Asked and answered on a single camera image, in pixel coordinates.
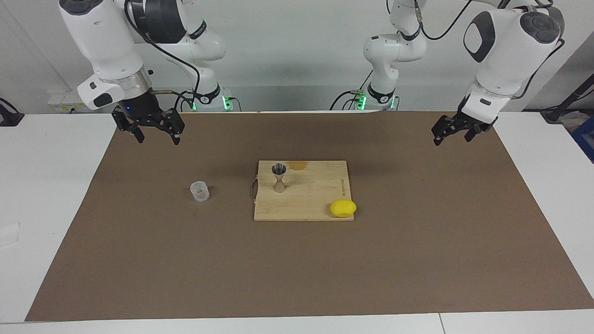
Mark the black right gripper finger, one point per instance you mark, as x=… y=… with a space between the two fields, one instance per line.
x=125 y=121
x=172 y=121

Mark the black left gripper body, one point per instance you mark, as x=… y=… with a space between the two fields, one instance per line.
x=473 y=121

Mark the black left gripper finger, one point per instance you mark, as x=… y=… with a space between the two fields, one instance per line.
x=475 y=133
x=446 y=126

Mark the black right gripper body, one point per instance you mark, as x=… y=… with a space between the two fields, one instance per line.
x=139 y=106

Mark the clear plastic cup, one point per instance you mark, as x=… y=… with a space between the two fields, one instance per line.
x=199 y=192

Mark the metal double jigger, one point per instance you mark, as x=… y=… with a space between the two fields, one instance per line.
x=279 y=185

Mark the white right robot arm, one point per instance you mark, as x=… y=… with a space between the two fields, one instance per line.
x=102 y=41

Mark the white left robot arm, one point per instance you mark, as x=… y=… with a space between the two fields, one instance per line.
x=506 y=55

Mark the black tripod leg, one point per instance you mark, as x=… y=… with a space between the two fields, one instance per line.
x=571 y=99

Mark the black stand foot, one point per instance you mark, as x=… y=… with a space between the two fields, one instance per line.
x=9 y=118

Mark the yellow lemon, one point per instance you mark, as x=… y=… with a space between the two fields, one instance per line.
x=343 y=208

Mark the wooden cutting board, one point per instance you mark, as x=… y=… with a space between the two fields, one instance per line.
x=315 y=195

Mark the brown paper table mat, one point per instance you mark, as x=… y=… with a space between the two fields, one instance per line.
x=325 y=269

